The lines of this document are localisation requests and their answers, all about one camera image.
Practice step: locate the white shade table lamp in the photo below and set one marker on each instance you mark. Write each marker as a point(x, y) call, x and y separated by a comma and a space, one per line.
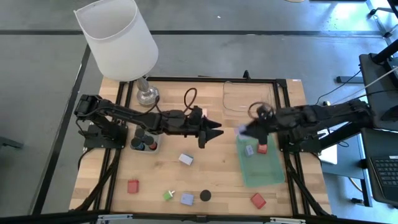
point(118, 40)

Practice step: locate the green plug adapter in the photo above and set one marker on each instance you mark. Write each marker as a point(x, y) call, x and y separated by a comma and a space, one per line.
point(168, 195)

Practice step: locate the white sheet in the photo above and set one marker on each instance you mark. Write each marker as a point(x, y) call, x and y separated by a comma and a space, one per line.
point(329, 155)

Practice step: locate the black rail knob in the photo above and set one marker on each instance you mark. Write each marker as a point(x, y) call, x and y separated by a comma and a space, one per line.
point(246, 75)

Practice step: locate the black laptop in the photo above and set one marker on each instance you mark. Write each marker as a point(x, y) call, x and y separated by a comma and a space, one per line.
point(385, 171)

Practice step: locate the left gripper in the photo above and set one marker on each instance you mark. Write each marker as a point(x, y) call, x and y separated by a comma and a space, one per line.
point(194, 123)

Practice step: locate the dark floor object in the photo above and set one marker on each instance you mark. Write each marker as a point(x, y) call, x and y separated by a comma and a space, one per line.
point(9, 143)

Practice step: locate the office chair base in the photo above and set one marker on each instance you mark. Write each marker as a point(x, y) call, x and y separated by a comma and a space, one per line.
point(381, 25)

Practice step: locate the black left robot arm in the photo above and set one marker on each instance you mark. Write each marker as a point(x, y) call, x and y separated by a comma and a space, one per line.
point(130, 115)

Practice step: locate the blue plug adapter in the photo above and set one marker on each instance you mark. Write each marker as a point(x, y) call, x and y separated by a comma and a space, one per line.
point(249, 151)
point(187, 199)
point(242, 132)

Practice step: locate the black aluminium rig frame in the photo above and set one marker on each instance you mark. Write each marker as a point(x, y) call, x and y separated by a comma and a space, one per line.
point(186, 79)

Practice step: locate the grey stand foot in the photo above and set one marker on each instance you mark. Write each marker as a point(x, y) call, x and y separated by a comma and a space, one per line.
point(349, 79)

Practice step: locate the clear plastic tray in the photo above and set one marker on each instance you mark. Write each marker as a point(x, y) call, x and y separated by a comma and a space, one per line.
point(236, 93)

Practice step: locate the silver metal bracket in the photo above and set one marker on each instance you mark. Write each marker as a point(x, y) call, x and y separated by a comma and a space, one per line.
point(287, 220)
point(115, 217)

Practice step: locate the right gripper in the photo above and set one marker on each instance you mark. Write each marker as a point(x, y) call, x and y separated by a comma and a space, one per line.
point(264, 123)

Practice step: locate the black support beam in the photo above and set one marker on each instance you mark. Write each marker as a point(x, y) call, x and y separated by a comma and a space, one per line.
point(345, 137)

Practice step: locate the black equipment stand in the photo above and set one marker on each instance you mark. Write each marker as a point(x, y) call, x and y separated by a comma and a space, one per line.
point(373, 84)

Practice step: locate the grey plastic bin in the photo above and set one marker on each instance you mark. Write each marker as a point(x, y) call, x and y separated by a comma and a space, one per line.
point(144, 152)

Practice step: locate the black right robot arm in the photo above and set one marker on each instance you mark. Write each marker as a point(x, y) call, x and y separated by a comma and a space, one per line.
point(326, 113)

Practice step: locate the red plug adapter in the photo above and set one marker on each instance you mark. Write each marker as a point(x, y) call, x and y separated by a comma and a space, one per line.
point(132, 186)
point(262, 149)
point(258, 201)

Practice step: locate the green translucent tray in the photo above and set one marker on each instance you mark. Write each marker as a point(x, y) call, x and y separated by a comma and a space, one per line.
point(264, 174)

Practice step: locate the lavender block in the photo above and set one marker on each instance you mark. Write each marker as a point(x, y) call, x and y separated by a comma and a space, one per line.
point(186, 159)

